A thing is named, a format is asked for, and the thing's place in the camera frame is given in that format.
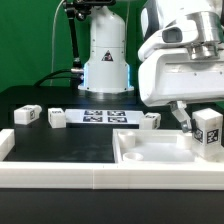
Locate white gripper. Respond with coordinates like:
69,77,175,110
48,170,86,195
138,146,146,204
138,24,224,133

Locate white square tabletop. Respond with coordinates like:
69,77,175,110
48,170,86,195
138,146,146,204
112,129,205,164

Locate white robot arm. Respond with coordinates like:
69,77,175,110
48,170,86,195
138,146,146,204
79,0,224,132

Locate white fiducial tag plate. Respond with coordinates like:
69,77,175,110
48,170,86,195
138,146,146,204
65,109,143,125

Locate white U-shaped obstacle fence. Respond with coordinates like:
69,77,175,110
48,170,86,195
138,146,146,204
0,129,224,190

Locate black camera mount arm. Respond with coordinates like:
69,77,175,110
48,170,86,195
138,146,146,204
63,0,116,89

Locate black cable bundle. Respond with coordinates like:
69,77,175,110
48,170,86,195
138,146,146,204
34,68,84,88

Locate white thin cable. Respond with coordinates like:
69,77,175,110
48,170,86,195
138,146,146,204
49,0,66,87

